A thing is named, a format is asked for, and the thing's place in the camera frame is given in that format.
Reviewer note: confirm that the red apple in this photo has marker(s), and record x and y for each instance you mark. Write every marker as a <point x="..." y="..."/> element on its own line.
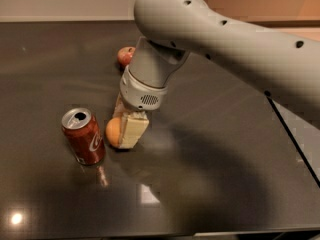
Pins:
<point x="125" y="55"/>

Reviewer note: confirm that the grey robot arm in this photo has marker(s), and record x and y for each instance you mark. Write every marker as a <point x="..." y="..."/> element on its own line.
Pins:
<point x="283" y="66"/>

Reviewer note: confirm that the grey side table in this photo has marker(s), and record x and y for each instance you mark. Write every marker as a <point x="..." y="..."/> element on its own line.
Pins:
<point x="304" y="136"/>

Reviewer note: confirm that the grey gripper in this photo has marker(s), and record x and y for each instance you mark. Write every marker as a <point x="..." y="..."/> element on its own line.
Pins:
<point x="138" y="94"/>

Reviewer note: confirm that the red coke can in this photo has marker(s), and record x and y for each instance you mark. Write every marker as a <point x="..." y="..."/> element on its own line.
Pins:
<point x="81" y="129"/>

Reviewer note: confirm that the orange fruit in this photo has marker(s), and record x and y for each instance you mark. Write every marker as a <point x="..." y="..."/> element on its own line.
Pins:
<point x="113" y="130"/>

